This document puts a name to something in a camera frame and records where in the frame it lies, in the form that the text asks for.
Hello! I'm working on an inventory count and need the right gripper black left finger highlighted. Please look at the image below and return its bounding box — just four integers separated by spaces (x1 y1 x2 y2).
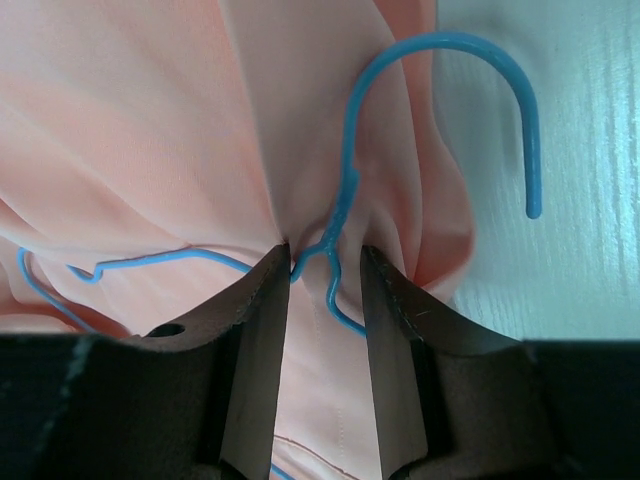
124 245 290 479

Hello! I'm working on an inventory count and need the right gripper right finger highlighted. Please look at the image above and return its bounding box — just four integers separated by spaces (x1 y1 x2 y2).
360 246 517 479

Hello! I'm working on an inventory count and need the light blue plastic hanger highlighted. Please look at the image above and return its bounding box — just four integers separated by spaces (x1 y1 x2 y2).
1 32 553 479

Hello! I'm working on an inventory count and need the salmon pink skirt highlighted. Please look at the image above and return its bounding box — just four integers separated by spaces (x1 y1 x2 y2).
1 1 474 479

